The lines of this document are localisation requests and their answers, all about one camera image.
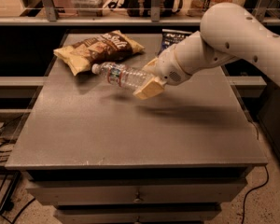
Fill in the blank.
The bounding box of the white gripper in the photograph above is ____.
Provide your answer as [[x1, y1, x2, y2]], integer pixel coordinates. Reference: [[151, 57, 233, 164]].
[[133, 45, 191, 100]]

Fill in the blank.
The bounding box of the clear plastic water bottle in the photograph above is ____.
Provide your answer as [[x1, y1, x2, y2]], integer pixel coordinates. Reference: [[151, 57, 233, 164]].
[[91, 62, 153, 91]]

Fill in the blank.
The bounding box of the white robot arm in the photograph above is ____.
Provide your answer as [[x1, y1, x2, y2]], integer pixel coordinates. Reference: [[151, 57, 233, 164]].
[[133, 3, 280, 99]]

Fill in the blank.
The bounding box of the dark blue chip bag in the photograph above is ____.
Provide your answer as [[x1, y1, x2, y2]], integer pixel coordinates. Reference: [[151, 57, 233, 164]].
[[159, 29, 191, 54]]

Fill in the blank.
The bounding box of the yellow brown chip bag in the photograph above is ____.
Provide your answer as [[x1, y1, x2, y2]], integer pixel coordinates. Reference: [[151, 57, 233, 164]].
[[53, 30, 145, 76]]

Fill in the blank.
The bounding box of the black backpack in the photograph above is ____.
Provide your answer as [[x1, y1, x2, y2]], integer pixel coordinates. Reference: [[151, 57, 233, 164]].
[[121, 0, 183, 17]]

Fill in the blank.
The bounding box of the metal drawer knob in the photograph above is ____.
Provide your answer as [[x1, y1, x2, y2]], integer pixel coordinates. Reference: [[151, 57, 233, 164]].
[[133, 193, 143, 203]]

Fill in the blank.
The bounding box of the grey metal railing shelf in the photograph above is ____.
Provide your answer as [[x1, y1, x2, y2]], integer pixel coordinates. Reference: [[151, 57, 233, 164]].
[[0, 0, 280, 27]]

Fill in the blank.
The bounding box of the black cable right floor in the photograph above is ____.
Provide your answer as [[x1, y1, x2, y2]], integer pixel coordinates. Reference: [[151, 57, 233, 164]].
[[240, 165, 270, 224]]

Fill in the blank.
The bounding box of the black cables left floor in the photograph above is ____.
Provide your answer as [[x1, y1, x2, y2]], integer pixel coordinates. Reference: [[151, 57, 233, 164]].
[[0, 115, 36, 224]]

